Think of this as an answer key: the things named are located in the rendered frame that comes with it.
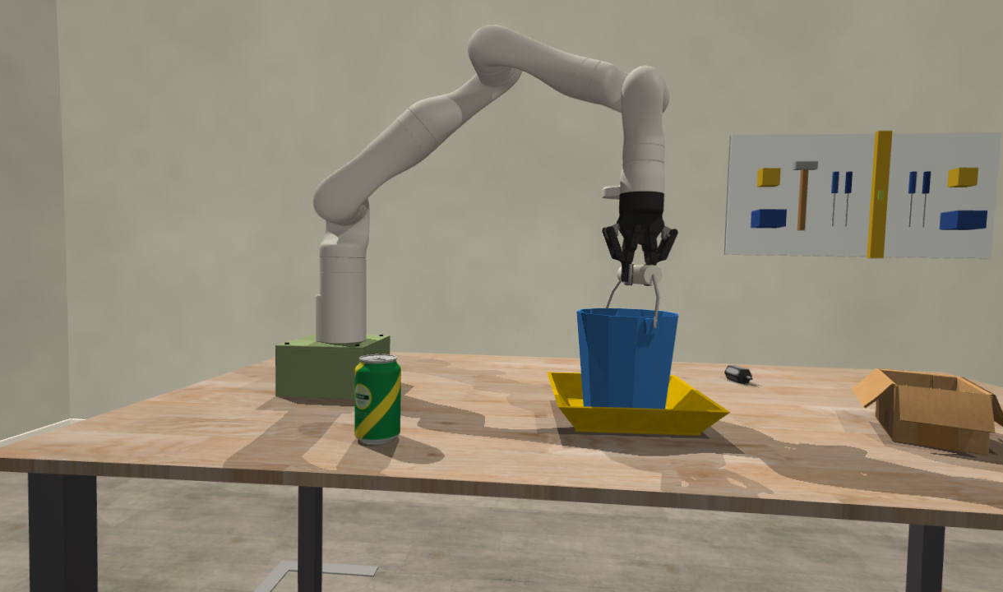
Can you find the green drink can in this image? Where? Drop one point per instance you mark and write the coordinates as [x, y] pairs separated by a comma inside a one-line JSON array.
[[377, 399]]

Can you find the brown cardboard box with flaps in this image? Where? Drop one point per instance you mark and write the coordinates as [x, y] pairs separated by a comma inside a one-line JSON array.
[[935, 414]]

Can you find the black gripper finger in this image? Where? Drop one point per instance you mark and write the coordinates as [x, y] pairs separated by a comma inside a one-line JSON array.
[[625, 254], [652, 251]]

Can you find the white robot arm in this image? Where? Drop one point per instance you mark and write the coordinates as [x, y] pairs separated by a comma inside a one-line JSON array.
[[498, 55]]

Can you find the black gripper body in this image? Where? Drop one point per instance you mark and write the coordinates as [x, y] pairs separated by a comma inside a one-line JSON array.
[[640, 207]]

